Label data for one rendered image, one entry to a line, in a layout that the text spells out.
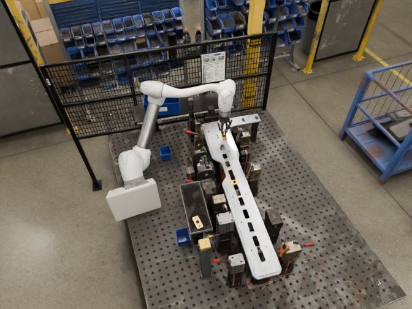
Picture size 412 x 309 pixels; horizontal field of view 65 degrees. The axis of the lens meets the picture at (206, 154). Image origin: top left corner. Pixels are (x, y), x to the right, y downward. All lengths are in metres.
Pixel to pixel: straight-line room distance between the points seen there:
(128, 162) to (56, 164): 1.83
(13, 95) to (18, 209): 1.26
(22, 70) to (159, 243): 2.45
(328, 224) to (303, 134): 1.81
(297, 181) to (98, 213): 2.03
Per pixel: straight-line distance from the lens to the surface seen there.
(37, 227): 3.78
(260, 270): 2.09
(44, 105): 4.33
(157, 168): 2.89
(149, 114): 2.66
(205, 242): 1.96
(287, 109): 4.57
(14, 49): 3.93
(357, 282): 2.55
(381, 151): 4.14
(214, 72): 2.95
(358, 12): 5.35
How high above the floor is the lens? 2.92
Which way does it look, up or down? 49 degrees down
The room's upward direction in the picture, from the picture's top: 2 degrees counter-clockwise
